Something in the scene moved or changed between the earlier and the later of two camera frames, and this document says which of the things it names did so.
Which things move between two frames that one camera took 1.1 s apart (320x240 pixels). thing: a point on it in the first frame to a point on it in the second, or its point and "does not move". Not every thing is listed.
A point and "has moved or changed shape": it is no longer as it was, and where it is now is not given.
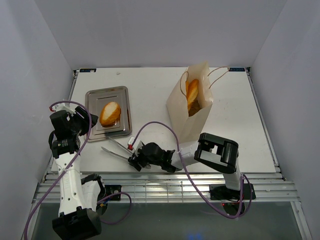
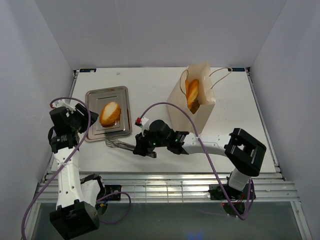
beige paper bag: x=177 y=105 does not move
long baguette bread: x=187 y=87 does not move
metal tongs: x=146 y=166 has moved or changed shape
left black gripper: x=86 y=120 does not move
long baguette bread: x=192 y=91 does not move
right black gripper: x=134 y=160 to x=141 y=146
